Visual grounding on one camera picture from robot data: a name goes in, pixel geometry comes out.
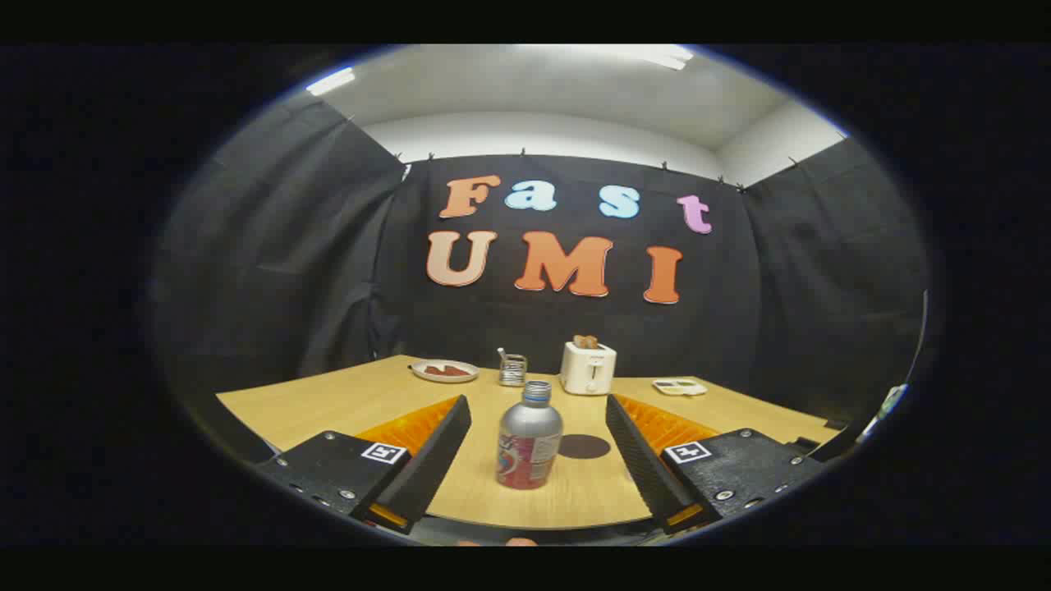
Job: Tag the white divided tray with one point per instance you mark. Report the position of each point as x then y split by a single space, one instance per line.
679 387

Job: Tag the white oval plate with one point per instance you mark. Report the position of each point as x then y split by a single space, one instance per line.
427 364

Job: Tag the ceiling light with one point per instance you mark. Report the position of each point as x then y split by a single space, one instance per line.
667 59
330 80

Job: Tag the dark round coaster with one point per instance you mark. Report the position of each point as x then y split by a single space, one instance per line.
587 447

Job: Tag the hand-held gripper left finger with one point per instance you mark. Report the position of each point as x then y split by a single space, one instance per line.
431 468

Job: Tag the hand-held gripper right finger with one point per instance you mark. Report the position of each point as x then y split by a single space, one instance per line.
644 468

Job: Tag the silver juice bottle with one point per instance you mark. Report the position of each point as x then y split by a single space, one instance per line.
530 435

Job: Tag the wooden table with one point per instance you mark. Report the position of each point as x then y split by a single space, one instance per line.
345 402

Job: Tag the white toaster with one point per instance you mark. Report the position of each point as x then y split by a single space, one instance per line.
587 369

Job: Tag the toast slices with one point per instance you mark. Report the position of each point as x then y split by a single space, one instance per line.
585 341

